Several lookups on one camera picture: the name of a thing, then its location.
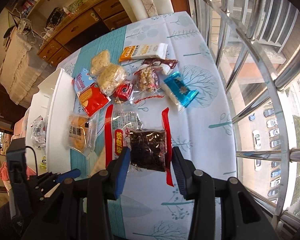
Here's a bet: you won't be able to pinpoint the white printed tablecloth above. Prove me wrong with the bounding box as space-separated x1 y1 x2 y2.
59 12 236 239

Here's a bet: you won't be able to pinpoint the brown white chocolate bar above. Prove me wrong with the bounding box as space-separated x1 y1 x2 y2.
140 58 179 75

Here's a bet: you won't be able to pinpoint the wooden desk with drawers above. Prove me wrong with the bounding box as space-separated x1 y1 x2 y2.
37 0 131 67

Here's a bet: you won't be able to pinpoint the puffed rice cake pack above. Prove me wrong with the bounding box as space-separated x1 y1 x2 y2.
90 50 110 76
97 63 127 96

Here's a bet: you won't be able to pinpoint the green small snack packet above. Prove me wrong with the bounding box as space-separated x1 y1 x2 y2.
40 155 47 170

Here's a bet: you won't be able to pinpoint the white lace covered cabinet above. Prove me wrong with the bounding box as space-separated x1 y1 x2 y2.
0 30 56 108

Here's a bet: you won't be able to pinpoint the white red-edged snack bag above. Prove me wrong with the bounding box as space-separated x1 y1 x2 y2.
31 115 46 148

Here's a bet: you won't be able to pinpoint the blue foil candy packet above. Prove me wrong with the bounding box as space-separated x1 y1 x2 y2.
160 72 199 112

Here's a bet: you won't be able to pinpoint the metal window guard bars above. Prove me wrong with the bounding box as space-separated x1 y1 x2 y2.
189 0 300 239

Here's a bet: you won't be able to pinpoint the clear mixed nuts packet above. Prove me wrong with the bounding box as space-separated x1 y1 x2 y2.
133 66 165 104

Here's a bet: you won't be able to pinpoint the red round candy packet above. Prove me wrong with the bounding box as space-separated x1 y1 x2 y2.
113 80 133 102

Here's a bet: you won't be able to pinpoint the teal striped table runner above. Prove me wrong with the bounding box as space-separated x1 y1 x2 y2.
70 27 126 239

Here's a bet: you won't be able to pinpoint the pink floral blanket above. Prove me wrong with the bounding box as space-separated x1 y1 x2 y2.
0 108 38 194

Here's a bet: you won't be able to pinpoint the clear pack yellow puff balls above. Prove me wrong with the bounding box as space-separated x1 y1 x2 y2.
66 112 98 158

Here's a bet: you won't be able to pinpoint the blue red biscuit packet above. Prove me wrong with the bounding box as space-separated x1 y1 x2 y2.
72 68 111 117

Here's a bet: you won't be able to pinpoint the orange white oats bar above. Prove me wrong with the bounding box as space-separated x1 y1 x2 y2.
119 43 168 62

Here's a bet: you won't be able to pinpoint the white plastic storage bin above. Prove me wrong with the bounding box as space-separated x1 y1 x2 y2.
25 68 76 174

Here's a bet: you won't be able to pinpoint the beige kraft snack packet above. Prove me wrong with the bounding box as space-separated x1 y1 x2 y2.
90 148 106 177

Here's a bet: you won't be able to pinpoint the dark dried fruit red-edged bag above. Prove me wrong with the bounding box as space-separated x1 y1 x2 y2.
104 104 173 186

